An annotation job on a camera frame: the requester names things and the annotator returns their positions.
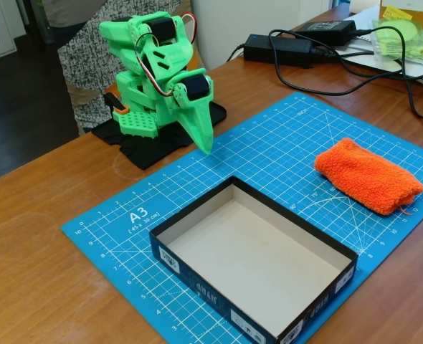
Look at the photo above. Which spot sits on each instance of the green gripper black servo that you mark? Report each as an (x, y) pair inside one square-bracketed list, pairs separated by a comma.
[(194, 118)]

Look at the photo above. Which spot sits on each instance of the orange fuzzy sock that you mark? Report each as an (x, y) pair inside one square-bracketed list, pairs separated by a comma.
[(365, 175)]

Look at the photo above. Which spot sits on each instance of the green 3D-printed robot arm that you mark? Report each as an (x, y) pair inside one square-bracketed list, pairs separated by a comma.
[(125, 39)]

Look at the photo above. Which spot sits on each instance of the dark cardboard box tray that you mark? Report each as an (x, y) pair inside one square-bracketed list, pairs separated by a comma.
[(254, 258)]

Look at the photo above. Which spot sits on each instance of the blue A3 cutting mat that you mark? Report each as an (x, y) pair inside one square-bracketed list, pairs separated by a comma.
[(269, 143)]

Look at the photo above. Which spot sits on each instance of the orange and black table clamp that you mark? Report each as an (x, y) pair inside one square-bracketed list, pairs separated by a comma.
[(116, 104)]

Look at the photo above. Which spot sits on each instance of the black power adapter blue LED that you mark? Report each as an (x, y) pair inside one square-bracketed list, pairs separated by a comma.
[(276, 50)]

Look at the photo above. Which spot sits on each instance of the person in speckled garment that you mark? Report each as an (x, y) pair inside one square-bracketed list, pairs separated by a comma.
[(86, 64)]

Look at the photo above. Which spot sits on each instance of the black power adapter white label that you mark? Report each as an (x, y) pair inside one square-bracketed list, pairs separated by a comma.
[(326, 30)]

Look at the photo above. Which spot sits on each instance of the white paper sheets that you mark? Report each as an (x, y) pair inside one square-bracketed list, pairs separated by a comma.
[(362, 21)]

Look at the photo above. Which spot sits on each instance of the white framed glass door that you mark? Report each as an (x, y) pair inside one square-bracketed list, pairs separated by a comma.
[(7, 50)]

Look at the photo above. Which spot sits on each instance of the plastic bag of green parts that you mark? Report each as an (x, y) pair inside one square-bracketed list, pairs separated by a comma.
[(412, 46)]

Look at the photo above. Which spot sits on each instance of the black plastic base plate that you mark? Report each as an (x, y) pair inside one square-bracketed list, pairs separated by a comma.
[(143, 154)]

